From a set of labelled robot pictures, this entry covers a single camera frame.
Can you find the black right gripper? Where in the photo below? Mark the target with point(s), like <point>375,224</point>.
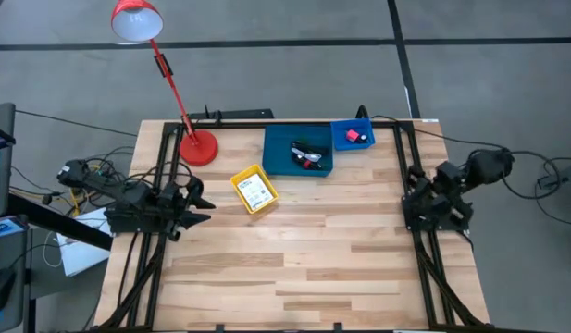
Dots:
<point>447,176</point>

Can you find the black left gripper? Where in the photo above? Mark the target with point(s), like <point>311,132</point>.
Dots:
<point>176,203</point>

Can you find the white card reader box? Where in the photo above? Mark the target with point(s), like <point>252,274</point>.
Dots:
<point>256,191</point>

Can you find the black plug adapter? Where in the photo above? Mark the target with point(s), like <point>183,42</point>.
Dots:
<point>363,139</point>

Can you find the red and black tool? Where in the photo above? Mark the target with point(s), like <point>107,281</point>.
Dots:
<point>307,164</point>

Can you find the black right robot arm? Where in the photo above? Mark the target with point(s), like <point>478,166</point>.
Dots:
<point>491,166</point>

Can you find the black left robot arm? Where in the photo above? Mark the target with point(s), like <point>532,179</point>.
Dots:
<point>123,194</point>

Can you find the yellow bin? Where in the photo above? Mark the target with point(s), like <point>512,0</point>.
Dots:
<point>233,182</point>

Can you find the small blue bin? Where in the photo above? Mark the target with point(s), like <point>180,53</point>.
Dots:
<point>339,139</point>

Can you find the large teal bin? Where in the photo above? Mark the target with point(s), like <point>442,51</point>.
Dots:
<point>276,157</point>

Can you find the red desk lamp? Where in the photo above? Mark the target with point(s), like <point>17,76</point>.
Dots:
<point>199,149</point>

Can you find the black bar with antennas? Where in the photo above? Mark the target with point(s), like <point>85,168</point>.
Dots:
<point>248,114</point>

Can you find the white paper sheet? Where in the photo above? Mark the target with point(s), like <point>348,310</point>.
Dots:
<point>81,254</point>

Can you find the black desk beam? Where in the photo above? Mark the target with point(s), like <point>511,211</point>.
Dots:
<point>58,222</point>

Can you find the grey floor stand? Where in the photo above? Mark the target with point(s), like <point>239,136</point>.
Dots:
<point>565,176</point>

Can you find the dark flat device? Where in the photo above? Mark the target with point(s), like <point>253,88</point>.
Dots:
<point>7,226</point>

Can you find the grey side desk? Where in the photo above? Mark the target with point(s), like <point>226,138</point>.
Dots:
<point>19,277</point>

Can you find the computer monitor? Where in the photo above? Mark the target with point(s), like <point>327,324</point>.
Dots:
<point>3,185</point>

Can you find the black computer mouse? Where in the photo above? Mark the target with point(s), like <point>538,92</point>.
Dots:
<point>0,289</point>

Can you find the black aluminium frame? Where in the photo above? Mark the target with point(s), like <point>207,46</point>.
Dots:
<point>229,125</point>

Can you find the small black bracket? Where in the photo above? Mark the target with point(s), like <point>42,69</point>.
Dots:
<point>338,328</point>

